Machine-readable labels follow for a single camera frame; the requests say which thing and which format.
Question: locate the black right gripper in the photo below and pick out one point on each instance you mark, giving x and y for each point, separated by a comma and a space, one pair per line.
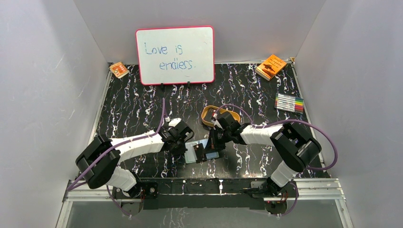
213, 143

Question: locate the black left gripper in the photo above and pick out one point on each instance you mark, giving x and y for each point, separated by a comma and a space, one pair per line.
181, 143

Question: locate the orange oval tray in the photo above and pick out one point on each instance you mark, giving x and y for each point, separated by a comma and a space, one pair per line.
208, 113

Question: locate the mint green card holder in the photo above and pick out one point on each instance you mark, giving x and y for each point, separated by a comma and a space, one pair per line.
190, 154

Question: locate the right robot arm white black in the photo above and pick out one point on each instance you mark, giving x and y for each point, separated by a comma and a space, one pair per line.
295, 145

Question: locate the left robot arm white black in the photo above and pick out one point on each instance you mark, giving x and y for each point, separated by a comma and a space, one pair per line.
99, 161

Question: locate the small orange card box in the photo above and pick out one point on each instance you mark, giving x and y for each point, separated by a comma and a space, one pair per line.
119, 70

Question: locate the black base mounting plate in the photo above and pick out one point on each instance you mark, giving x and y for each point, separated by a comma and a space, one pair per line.
252, 193

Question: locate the coloured marker pen set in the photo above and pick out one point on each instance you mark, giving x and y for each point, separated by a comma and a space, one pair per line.
289, 103

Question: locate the orange book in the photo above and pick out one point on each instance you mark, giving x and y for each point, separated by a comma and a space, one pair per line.
270, 67

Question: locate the pink framed whiteboard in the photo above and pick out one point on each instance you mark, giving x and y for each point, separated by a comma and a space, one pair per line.
180, 55

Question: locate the aluminium frame rail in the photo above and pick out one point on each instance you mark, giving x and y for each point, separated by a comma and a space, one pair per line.
309, 189

